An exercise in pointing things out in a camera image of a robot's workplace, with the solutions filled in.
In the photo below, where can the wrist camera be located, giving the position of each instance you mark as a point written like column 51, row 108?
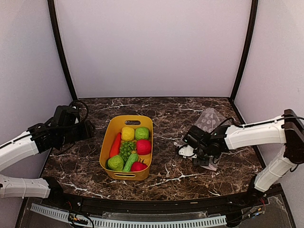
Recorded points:
column 66, row 115
column 195, row 137

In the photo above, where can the right black frame post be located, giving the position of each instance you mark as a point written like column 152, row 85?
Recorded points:
column 246, row 49

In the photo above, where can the black front rail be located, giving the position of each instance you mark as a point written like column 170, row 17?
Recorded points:
column 179, row 196

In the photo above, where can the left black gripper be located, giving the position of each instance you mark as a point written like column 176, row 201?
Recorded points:
column 87, row 132

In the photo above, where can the clear zip top bag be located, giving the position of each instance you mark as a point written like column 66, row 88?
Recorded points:
column 208, row 121

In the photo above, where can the red toy apple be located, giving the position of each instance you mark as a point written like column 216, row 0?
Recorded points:
column 143, row 147

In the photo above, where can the green toy grapes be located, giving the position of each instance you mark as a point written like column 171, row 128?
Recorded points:
column 126, row 149

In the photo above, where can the black frame post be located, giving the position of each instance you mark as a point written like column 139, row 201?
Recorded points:
column 246, row 49
column 60, row 49

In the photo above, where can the red toy tomato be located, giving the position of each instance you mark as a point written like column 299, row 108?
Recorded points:
column 138, row 166

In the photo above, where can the yellow toy lemon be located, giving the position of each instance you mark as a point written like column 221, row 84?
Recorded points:
column 127, row 134

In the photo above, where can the yellow plastic basket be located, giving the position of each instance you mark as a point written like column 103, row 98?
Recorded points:
column 115, row 126

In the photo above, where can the green toy lettuce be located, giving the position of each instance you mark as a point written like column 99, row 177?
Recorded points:
column 116, row 163

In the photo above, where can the left black frame post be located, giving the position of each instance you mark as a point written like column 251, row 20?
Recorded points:
column 60, row 49

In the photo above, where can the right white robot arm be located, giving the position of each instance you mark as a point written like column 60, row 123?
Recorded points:
column 286, row 129

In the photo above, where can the orange toy carrot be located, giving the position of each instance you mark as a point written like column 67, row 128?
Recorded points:
column 115, row 149

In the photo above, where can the green toy cucumber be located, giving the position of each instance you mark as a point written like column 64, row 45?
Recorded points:
column 132, row 159

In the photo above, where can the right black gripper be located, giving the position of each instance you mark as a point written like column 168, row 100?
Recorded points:
column 205, row 162

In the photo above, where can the white slotted cable duct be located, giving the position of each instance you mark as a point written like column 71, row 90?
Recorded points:
column 124, row 220

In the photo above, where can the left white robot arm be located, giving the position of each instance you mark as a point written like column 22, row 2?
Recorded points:
column 36, row 140

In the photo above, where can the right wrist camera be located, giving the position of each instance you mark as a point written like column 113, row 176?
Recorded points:
column 195, row 137

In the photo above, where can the green toy cabbage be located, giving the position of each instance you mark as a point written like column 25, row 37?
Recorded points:
column 142, row 133

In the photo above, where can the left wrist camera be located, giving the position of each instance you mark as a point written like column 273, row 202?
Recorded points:
column 66, row 115

